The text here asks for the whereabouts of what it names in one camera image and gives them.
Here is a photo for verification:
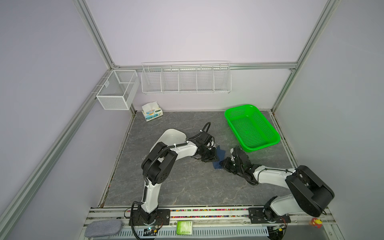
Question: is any tissue pack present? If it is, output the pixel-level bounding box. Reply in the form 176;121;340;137
142;101;163;122

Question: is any white rectangular dish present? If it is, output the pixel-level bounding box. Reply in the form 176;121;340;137
150;129;187;152

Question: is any red yellow toy figure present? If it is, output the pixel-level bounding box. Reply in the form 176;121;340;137
310;218;323;229

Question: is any blue paper napkin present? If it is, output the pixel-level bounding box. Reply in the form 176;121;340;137
213;146;226;170

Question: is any green small box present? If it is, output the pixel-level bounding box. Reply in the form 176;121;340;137
176;221;193;235

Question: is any white mesh box basket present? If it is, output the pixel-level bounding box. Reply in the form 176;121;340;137
96;70;140;111

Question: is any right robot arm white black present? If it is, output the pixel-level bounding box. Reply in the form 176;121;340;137
220;157;335;223

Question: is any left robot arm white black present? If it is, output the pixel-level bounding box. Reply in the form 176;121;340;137
130;141;219;225

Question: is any white wire shelf rack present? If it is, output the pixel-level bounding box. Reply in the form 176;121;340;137
142;61;232;94

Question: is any grey cloth pad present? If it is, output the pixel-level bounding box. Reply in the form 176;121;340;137
85;220;123;238

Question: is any green plastic basket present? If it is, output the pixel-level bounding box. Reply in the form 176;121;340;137
225;105;281;153

